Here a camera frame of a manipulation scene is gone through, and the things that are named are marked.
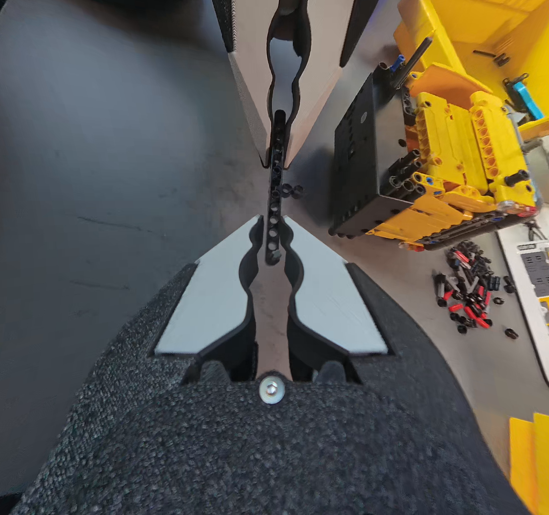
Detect yellow grey sticker sheet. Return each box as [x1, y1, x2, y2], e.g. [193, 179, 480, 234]
[517, 242, 549, 327]

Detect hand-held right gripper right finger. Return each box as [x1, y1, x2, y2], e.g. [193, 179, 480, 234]
[281, 215, 389, 382]

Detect white book stand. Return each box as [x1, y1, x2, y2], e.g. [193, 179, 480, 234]
[497, 223, 549, 387]

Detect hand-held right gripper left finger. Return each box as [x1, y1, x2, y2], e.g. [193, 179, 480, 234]
[154, 215, 263, 382]

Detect pile of black red pins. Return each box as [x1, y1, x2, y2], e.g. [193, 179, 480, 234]
[432, 240, 520, 340]

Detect yellow plastic bin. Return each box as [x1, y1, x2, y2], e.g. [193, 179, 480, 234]
[394, 0, 549, 138]
[508, 412, 549, 515]

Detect yellow black lego model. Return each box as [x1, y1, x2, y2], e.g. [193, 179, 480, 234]
[329, 36, 542, 253]

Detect assorted small lego pieces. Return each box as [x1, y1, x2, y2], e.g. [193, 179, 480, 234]
[472, 49, 547, 121]

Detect black lego beam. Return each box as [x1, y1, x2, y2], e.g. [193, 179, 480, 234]
[265, 111, 287, 266]

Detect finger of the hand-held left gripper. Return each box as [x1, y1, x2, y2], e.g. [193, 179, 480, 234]
[229, 0, 284, 169]
[283, 0, 361, 168]

